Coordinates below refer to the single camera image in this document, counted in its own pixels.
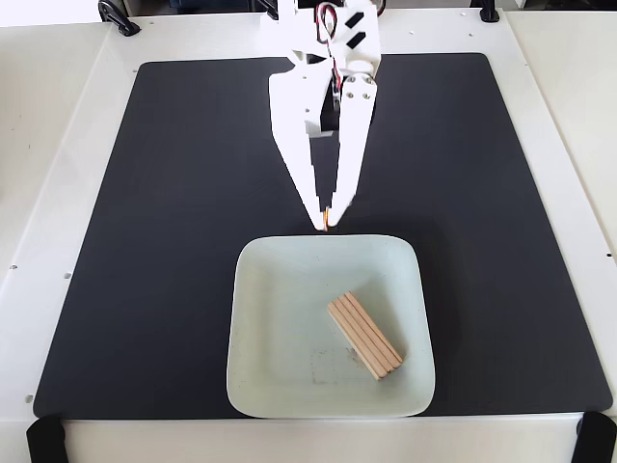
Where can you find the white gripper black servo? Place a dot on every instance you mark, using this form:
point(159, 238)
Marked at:
point(295, 103)

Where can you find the grooved wooden block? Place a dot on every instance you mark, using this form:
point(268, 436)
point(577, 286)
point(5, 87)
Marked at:
point(365, 335)

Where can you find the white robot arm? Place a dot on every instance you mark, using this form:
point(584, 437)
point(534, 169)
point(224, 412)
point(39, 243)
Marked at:
point(299, 24)

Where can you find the white square plate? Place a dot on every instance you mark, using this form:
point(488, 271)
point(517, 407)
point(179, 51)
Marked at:
point(279, 313)

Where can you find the black table clamp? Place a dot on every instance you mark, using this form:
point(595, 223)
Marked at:
point(118, 19)
point(490, 10)
point(267, 7)

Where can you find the black rubber mat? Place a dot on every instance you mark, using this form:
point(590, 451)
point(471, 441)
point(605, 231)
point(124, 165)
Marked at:
point(193, 241)

